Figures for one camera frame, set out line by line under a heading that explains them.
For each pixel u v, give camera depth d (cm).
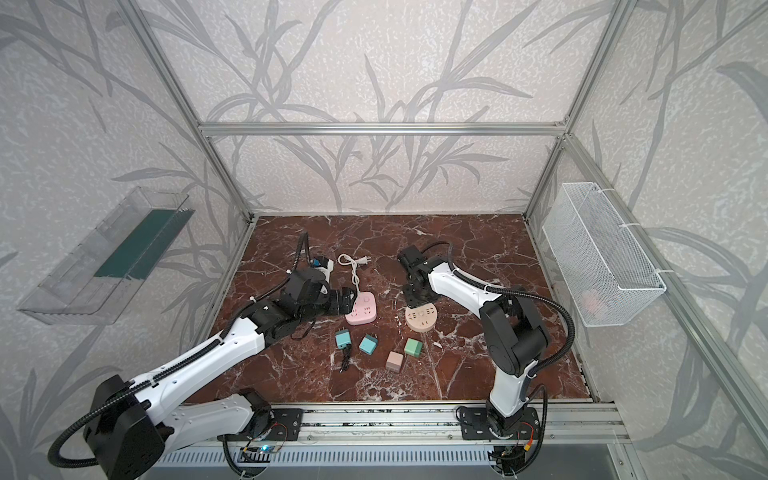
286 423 73
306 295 61
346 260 105
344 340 86
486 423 66
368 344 85
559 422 75
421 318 91
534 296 46
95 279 64
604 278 61
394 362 82
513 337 47
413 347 85
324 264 72
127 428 38
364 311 91
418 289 78
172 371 43
